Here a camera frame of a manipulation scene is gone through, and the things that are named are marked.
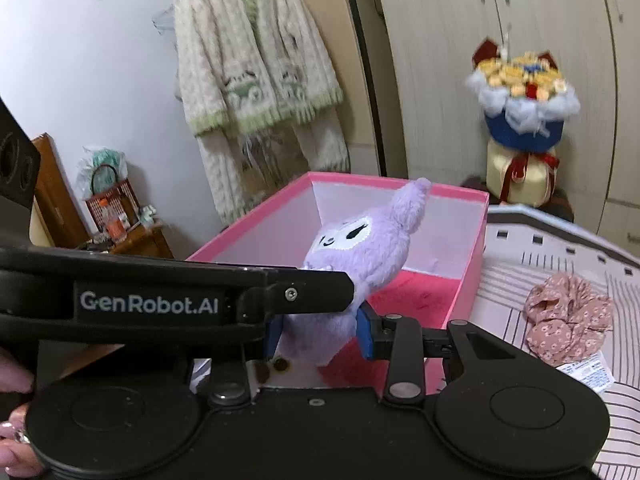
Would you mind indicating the beige wardrobe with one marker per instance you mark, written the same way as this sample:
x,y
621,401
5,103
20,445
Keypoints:
x,y
440,60

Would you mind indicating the wooden cabinet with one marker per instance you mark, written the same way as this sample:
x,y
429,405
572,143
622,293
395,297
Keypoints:
x,y
50,195

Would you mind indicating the pink floral scrunchie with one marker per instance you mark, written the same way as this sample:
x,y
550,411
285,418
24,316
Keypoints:
x,y
570,320

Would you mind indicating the person's left hand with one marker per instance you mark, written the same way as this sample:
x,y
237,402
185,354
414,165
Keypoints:
x,y
12,375

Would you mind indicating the woven basket bag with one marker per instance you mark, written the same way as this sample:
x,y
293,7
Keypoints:
x,y
125,197

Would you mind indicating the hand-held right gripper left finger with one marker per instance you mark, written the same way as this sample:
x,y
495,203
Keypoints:
x,y
275,337

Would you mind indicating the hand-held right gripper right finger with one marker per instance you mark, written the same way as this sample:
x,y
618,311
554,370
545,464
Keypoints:
x,y
367,332

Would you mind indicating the cream fluffy cardigan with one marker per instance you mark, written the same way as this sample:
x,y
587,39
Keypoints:
x,y
225,60

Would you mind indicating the white paper label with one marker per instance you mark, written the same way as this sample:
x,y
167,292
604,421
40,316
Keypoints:
x,y
590,372

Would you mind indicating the orange bottle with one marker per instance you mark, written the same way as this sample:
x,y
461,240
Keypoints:
x,y
116,227

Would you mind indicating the pink cardboard box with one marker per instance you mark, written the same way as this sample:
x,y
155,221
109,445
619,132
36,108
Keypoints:
x,y
245,242

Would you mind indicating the green white plastic bag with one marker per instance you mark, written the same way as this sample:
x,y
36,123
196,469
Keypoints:
x,y
102,157

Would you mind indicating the yellow flower bouquet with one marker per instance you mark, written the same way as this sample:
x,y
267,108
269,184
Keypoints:
x,y
520,130

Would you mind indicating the purple plush toy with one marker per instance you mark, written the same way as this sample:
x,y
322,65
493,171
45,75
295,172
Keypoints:
x,y
350,260

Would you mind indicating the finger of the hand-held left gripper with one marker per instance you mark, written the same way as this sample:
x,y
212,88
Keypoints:
x,y
310,292

